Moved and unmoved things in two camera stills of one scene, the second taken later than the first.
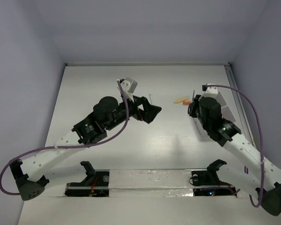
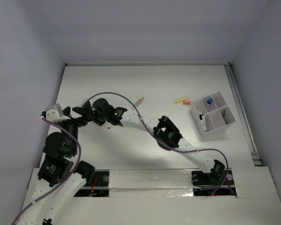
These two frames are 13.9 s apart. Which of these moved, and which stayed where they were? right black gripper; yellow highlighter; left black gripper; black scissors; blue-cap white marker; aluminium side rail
Moved: left black gripper; blue-cap white marker; right black gripper; black scissors
Stayed: yellow highlighter; aluminium side rail
